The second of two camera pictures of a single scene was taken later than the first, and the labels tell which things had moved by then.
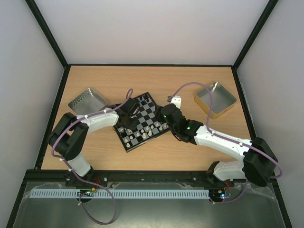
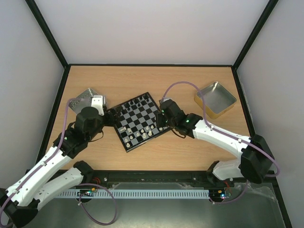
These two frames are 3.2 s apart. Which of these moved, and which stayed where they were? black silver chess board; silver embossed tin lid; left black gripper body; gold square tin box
Moved: left black gripper body
Stayed: silver embossed tin lid; gold square tin box; black silver chess board
